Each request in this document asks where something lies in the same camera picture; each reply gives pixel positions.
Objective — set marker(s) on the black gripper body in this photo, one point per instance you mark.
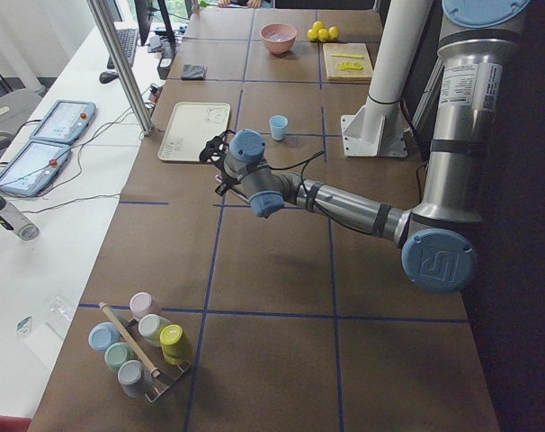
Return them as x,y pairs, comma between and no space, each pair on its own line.
223,184

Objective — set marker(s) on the whole lemon upper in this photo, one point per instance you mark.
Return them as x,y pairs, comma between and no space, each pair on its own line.
317,25

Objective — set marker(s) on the grey folded cloth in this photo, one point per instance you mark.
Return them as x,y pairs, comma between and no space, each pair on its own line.
192,72

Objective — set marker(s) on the blue cup on rack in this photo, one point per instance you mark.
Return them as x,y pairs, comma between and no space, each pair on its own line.
102,336

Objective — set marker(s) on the steel muddler black tip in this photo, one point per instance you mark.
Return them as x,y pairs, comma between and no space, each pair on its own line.
239,195

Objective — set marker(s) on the white wire rack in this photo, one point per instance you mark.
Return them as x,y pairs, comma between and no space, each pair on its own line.
167,381

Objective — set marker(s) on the aluminium frame post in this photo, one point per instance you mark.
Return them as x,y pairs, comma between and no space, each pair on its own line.
112,42

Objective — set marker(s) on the white cup on rack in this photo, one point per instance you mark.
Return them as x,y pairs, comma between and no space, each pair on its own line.
151,326

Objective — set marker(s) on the clear water bottle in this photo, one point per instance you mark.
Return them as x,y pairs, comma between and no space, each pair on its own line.
15,221

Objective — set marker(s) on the yellow-green plastic cup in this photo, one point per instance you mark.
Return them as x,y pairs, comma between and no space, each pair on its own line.
175,346

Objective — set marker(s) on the wooden rack handle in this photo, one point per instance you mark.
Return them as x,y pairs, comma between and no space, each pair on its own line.
141,355

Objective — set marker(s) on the black computer mouse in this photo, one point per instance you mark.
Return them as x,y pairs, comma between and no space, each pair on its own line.
108,76

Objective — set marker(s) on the grey cup on rack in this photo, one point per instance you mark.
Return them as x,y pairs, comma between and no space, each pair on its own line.
134,378

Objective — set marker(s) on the green cup on rack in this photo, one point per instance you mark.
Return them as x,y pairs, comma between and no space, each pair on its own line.
117,354

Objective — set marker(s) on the pile of ice cubes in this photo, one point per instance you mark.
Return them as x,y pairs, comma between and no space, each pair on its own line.
278,37

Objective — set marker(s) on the pink cup on rack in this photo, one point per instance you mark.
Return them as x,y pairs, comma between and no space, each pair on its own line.
142,304

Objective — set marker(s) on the black keyboard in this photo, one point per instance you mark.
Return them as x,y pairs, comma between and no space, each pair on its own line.
128,39

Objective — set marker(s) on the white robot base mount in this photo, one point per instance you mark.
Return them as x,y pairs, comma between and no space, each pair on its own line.
376,130

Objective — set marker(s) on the bamboo cutting board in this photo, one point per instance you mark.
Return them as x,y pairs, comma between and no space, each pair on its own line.
333,74

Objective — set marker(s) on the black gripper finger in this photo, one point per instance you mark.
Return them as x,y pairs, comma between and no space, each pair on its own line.
223,184

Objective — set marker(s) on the whole lemon lower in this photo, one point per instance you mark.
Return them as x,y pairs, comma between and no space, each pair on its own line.
312,34

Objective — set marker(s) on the black computer monitor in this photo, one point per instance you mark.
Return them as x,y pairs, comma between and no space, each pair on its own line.
145,11

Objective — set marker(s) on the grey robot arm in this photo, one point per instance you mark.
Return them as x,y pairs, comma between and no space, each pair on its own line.
435,236

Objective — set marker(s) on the pink bowl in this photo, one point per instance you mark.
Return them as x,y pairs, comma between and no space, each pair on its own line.
278,48

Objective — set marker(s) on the black box with label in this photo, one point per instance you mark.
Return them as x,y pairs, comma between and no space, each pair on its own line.
164,67

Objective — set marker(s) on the light blue plastic cup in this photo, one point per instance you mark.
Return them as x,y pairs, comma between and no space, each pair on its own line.
278,126

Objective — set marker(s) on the yellow plastic knife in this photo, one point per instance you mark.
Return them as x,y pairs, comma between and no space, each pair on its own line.
347,55

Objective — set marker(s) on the white bear serving tray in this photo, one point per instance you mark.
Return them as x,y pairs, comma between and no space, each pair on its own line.
191,125

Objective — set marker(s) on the whole lemon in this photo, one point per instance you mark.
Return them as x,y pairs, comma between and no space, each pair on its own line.
333,33
323,35
317,25
312,34

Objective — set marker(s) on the teach pendant near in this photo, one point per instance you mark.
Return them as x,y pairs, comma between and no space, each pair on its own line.
33,168

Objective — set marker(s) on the teach pendant far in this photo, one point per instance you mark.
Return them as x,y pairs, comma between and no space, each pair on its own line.
65,122

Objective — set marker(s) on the teach pendant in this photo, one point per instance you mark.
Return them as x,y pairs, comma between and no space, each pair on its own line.
33,168
65,122

